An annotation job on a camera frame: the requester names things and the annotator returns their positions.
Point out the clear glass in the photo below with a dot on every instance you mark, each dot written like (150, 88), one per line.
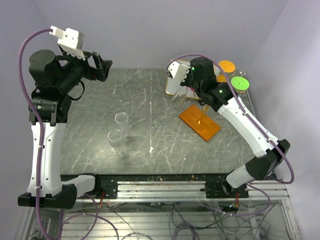
(180, 96)

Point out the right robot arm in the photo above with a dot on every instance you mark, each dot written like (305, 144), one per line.
(268, 150)

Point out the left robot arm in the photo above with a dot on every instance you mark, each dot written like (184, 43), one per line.
(55, 76)

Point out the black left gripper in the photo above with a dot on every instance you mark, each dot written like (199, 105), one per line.
(100, 72)

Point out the orange plastic wine glass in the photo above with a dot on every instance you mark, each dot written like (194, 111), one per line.
(228, 67)

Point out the clear glass flute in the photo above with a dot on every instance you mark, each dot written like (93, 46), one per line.
(116, 141)
(123, 123)

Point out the clear glass front flute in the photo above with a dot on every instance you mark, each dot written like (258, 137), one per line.
(116, 141)

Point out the gold framed mirror tray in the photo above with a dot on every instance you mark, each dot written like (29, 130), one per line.
(170, 90)

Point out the gold wire wine glass rack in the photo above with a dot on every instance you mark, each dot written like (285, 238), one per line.
(198, 121)

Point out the aluminium rail frame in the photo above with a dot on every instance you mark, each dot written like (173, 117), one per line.
(170, 207)

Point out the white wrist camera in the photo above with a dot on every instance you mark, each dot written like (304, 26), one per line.
(177, 72)
(70, 40)

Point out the green plastic wine glass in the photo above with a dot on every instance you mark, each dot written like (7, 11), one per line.
(240, 84)

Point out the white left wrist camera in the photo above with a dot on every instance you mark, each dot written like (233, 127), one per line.
(70, 40)

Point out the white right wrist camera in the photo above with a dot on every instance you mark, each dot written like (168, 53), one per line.
(177, 72)

